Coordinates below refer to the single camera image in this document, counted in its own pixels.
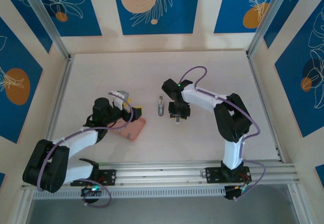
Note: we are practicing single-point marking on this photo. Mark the pink plastic tray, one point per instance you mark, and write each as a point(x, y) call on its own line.
point(138, 130)

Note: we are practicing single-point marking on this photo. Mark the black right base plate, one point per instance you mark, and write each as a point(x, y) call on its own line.
point(212, 175)

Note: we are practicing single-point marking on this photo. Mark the silver USB stick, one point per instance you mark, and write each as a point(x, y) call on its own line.
point(161, 110)

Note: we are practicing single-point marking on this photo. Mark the circuit board with leds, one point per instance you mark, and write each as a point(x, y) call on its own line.
point(230, 194)
point(88, 192)

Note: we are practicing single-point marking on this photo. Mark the aluminium side rail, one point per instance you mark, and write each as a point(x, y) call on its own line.
point(264, 107)
point(58, 102)

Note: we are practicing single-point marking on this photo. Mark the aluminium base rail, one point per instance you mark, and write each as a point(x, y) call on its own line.
point(162, 176)

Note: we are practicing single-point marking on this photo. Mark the right circuit board with LEDs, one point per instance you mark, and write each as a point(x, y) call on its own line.
point(230, 194)

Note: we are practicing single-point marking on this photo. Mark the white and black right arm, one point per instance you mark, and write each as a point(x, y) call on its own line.
point(200, 96)

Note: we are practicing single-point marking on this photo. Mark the left circuit board with LEDs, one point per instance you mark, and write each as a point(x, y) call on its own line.
point(88, 192)

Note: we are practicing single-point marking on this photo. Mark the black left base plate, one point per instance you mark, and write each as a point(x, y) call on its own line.
point(108, 177)

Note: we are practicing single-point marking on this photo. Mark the small pale oblong case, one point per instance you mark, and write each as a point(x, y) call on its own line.
point(178, 122)

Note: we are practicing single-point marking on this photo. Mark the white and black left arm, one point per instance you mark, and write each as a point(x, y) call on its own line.
point(76, 141)

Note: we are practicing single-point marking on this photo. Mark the aluminium frame post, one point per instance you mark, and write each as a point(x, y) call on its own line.
point(47, 18)
point(269, 18)

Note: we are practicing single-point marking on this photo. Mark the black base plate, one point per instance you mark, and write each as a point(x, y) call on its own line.
point(212, 175)
point(108, 177)

